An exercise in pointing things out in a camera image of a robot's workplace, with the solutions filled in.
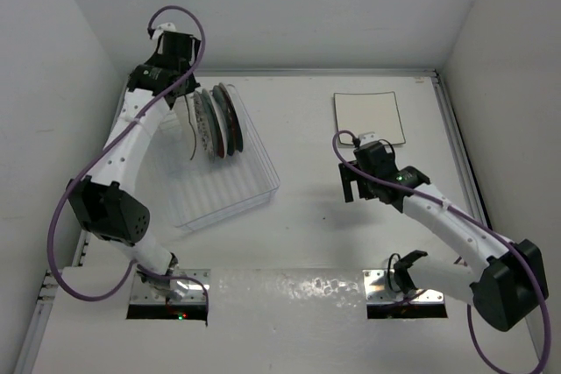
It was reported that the white square plate black rim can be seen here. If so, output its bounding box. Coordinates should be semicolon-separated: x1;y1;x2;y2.
333;91;406;145

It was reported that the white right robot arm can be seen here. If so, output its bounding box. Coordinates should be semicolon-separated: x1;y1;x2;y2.
338;139;549;332

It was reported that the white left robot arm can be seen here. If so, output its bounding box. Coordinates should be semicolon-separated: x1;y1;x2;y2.
69;31;201;278

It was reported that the clear plastic dish rack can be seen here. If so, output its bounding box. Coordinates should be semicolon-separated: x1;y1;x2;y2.
148;82;280;236

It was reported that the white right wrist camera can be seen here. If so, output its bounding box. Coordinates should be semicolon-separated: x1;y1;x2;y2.
352;132;380;147

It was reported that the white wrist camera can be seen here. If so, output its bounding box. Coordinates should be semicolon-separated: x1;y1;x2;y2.
352;132;380;147
147;22;176;40

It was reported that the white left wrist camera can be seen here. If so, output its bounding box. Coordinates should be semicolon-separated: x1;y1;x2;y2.
147;22;176;40

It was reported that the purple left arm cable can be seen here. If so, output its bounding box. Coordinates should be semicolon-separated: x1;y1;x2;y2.
46;5;210;305

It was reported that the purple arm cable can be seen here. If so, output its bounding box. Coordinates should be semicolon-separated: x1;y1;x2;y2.
46;5;210;305
331;130;552;374

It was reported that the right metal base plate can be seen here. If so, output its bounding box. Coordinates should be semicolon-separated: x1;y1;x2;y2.
363;268;445;306

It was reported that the metal base plate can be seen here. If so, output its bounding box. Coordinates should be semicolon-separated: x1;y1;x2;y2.
363;268;445;306
129;269;211;305

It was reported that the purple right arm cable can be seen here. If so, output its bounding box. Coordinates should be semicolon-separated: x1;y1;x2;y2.
331;130;552;374

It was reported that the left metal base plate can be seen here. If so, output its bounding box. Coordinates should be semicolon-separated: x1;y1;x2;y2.
129;269;211;305

